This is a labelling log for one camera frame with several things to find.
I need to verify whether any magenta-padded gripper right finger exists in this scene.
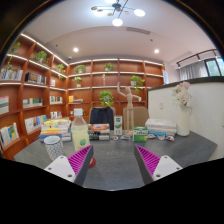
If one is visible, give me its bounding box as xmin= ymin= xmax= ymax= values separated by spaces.
xmin=133 ymin=144 xmax=183 ymax=187

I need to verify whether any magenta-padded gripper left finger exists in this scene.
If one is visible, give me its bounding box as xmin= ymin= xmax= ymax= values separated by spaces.
xmin=43 ymin=144 xmax=95 ymax=187

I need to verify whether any yellow drink bottle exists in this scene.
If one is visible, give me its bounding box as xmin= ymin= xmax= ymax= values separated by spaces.
xmin=70 ymin=107 xmax=91 ymax=153

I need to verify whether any white patterned mug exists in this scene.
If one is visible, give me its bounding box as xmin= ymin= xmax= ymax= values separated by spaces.
xmin=43 ymin=135 xmax=65 ymax=162

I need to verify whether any colourful book stack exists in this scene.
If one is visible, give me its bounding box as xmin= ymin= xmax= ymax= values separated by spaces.
xmin=39 ymin=118 xmax=73 ymax=143

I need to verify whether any small green box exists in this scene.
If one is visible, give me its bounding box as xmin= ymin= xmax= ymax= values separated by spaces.
xmin=133 ymin=126 xmax=149 ymax=143

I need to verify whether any white book stack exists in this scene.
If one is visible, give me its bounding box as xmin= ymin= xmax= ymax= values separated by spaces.
xmin=144 ymin=118 xmax=178 ymax=138

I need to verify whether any white jug vase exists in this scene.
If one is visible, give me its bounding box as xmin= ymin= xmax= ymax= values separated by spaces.
xmin=176 ymin=105 xmax=194 ymax=137

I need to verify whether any dark book stack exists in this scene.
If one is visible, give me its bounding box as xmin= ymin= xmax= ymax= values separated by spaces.
xmin=87 ymin=123 xmax=112 ymax=141

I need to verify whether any brown chair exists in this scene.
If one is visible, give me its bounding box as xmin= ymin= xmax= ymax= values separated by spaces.
xmin=122 ymin=105 xmax=150 ymax=131

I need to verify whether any tall white green carton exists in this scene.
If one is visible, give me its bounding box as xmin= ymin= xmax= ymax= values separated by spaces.
xmin=113 ymin=115 xmax=124 ymax=136

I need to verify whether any dark chair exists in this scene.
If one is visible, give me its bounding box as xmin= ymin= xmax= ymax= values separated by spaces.
xmin=88 ymin=106 xmax=116 ymax=130

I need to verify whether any wooden artist mannequin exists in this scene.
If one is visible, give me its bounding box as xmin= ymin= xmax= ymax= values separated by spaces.
xmin=116 ymin=81 xmax=143 ymax=133

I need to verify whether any white curtain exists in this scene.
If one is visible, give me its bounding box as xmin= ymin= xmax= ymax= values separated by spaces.
xmin=179 ymin=60 xmax=209 ymax=82

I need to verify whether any orange wooden shelf unit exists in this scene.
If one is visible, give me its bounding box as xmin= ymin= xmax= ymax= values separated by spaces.
xmin=0 ymin=32 xmax=166 ymax=161

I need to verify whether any window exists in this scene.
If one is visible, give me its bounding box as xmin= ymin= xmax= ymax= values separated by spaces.
xmin=203 ymin=57 xmax=224 ymax=78

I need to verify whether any black ceiling track light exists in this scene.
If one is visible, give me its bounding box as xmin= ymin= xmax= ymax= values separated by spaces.
xmin=175 ymin=48 xmax=219 ymax=69

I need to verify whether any ceiling air vent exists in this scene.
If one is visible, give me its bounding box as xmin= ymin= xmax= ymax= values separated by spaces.
xmin=125 ymin=26 xmax=152 ymax=36

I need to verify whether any branched ceiling lamp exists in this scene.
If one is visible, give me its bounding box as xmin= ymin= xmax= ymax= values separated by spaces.
xmin=90 ymin=0 xmax=147 ymax=28

